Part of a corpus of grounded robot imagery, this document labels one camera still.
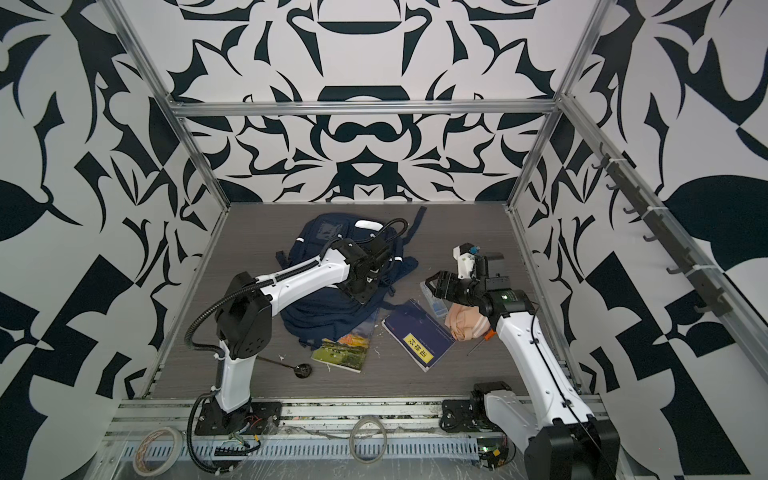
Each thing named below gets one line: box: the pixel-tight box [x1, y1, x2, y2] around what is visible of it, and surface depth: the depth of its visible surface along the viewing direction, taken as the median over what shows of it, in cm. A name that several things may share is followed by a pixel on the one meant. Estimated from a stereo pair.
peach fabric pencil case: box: [445, 303, 491, 341], surface depth 89 cm
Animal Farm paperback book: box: [311, 308, 379, 373], surface depth 86 cm
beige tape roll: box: [132, 427, 183, 478], surface depth 70 cm
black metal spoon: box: [256, 355, 313, 379], surface depth 82 cm
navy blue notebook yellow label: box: [381, 299, 456, 373], surface depth 89 cm
